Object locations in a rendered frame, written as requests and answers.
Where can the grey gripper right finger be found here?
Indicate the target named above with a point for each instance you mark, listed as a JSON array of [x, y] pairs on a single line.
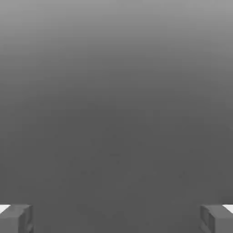
[[218, 220]]

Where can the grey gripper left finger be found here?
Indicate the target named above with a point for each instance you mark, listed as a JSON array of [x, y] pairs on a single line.
[[14, 220]]

